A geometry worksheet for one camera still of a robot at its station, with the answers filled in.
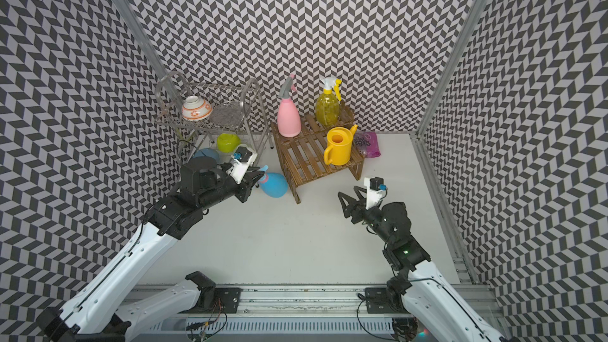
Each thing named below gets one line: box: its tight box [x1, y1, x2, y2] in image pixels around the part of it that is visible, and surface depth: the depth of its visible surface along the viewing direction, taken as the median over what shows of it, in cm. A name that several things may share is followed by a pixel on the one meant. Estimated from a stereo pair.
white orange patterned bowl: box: [181, 95, 213, 122], surface depth 87 cm
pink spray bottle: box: [277, 74, 302, 138], surface depth 79 cm
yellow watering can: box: [323, 123, 358, 167], surface depth 84 cm
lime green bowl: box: [216, 133, 242, 153], surface depth 107 cm
